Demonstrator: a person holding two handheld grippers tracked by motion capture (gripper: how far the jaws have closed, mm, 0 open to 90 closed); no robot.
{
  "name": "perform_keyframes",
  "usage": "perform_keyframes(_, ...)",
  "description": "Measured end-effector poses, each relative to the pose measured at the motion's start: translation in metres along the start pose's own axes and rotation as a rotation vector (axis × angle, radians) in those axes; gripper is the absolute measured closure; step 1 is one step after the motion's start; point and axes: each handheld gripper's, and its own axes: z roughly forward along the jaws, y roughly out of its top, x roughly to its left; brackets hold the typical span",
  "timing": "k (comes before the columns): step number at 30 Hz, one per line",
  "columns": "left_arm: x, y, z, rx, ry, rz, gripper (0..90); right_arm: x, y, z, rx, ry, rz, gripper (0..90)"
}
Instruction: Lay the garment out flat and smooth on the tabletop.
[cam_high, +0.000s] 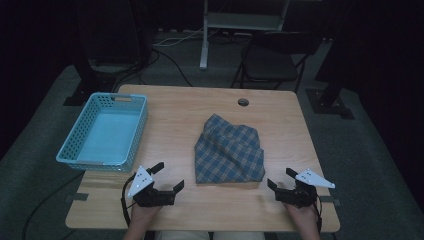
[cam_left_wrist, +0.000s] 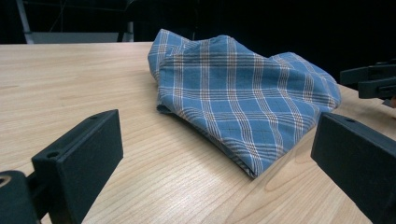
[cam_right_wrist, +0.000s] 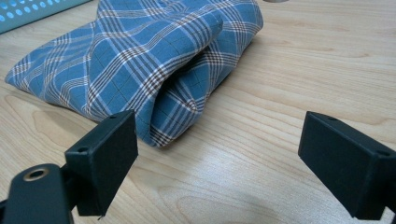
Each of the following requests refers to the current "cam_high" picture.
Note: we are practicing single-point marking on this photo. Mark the light blue plastic basket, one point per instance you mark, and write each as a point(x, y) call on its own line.
point(106, 136)

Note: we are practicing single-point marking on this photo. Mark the black stand with base plate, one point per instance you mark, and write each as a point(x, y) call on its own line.
point(330, 96)

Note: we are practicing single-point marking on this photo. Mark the white metal stand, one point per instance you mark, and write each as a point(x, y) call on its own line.
point(240, 21)

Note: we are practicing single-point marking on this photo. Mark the person's left hand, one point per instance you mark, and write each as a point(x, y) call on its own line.
point(143, 215)

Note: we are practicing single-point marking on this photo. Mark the black folding chair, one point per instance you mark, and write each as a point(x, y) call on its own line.
point(270, 66)

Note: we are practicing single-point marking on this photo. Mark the blue plaid shirt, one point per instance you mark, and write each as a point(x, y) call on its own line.
point(230, 153)

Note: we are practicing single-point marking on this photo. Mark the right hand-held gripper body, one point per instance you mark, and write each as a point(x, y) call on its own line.
point(298, 195)

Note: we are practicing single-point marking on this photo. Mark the person's right hand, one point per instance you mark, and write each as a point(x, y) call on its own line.
point(305, 216)

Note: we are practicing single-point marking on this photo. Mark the black equipment stand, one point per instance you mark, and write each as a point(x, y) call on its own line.
point(110, 36)

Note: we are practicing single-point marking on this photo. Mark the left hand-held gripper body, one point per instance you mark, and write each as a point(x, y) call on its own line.
point(155, 197)

